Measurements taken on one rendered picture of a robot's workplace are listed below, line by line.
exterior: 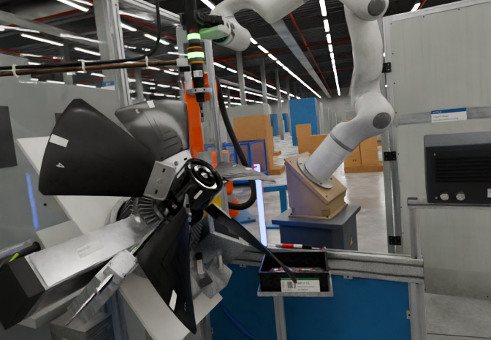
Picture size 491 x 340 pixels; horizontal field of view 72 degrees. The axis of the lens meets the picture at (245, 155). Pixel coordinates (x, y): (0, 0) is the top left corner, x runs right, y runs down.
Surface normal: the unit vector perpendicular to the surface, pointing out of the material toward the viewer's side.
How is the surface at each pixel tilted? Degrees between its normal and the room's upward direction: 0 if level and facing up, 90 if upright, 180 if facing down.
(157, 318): 50
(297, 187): 90
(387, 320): 90
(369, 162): 90
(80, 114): 69
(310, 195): 90
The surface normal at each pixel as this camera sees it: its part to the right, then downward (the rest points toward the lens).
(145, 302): 0.62, -0.67
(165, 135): 0.04, -0.57
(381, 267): -0.44, 0.12
